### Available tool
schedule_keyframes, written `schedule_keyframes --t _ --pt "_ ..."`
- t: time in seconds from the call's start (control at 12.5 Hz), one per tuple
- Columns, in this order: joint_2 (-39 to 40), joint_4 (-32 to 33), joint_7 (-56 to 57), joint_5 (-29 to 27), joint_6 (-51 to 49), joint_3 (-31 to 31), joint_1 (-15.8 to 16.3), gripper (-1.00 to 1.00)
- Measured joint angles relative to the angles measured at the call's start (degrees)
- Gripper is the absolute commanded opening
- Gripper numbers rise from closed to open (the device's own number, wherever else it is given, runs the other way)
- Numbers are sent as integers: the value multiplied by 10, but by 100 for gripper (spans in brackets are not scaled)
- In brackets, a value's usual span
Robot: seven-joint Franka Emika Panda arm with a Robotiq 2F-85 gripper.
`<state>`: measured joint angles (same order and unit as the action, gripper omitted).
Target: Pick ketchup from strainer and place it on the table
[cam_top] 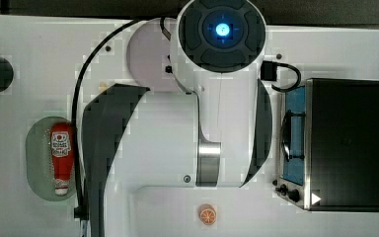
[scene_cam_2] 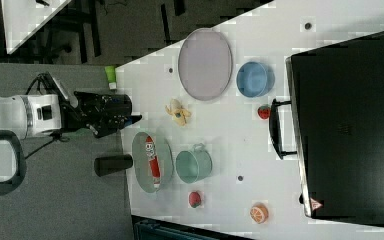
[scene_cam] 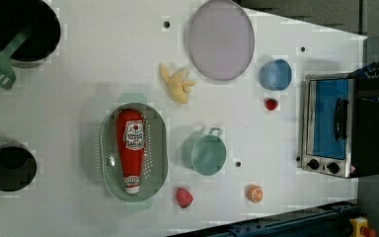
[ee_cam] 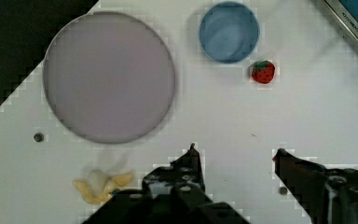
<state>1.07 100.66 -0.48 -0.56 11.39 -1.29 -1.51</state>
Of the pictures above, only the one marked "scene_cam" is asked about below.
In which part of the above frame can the blue plastic cup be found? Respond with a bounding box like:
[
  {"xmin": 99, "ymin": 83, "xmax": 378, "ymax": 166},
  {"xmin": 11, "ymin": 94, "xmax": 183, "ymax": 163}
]
[{"xmin": 259, "ymin": 59, "xmax": 292, "ymax": 91}]

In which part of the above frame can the yellow plush peeled banana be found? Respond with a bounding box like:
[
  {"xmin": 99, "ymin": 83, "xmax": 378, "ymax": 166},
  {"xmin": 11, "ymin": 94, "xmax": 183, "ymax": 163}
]
[{"xmin": 159, "ymin": 63, "xmax": 195, "ymax": 104}]

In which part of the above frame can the large black pot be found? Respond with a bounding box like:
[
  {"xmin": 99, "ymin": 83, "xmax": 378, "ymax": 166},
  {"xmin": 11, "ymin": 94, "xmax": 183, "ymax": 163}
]
[{"xmin": 0, "ymin": 0, "xmax": 61, "ymax": 68}]

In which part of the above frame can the silver black toaster oven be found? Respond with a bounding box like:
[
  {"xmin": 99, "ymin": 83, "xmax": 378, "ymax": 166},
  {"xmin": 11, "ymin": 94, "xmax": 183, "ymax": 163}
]
[{"xmin": 300, "ymin": 72, "xmax": 379, "ymax": 180}]

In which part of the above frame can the green oval strainer basket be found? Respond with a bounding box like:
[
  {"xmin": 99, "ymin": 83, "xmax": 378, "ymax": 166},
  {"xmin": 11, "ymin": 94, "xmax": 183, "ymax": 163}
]
[{"xmin": 100, "ymin": 94, "xmax": 168, "ymax": 212}]

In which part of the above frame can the small red strawberry toy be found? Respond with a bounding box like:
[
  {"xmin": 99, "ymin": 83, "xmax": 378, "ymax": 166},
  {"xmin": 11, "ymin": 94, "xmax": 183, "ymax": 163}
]
[{"xmin": 265, "ymin": 99, "xmax": 278, "ymax": 111}]

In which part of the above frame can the yellow red emergency button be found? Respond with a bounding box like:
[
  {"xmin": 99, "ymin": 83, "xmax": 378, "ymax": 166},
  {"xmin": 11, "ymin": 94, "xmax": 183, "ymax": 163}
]
[{"xmin": 349, "ymin": 217, "xmax": 377, "ymax": 237}]

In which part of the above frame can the orange slice toy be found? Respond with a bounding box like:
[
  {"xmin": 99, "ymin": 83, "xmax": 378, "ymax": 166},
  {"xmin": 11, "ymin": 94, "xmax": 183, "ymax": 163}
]
[{"xmin": 248, "ymin": 185, "xmax": 264, "ymax": 203}]

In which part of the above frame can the red plush ketchup bottle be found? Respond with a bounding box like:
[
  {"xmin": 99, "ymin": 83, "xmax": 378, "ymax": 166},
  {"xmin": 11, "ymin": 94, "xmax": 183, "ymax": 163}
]
[{"xmin": 115, "ymin": 109, "xmax": 145, "ymax": 195}]

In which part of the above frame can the green slotted spatula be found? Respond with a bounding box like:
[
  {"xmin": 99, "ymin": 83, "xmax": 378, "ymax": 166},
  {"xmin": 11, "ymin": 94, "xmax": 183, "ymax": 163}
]
[{"xmin": 0, "ymin": 28, "xmax": 31, "ymax": 90}]

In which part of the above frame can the large red strawberry toy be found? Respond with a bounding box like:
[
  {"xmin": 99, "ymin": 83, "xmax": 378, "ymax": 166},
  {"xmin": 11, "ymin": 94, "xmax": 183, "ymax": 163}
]
[{"xmin": 176, "ymin": 188, "xmax": 193, "ymax": 208}]

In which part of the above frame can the teal metal cup with handle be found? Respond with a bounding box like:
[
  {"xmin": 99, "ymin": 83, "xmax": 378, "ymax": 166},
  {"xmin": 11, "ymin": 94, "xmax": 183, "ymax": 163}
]
[{"xmin": 182, "ymin": 127, "xmax": 227, "ymax": 176}]

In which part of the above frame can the lilac round plate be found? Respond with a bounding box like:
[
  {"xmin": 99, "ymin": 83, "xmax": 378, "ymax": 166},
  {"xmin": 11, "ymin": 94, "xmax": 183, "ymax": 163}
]
[{"xmin": 188, "ymin": 0, "xmax": 255, "ymax": 80}]

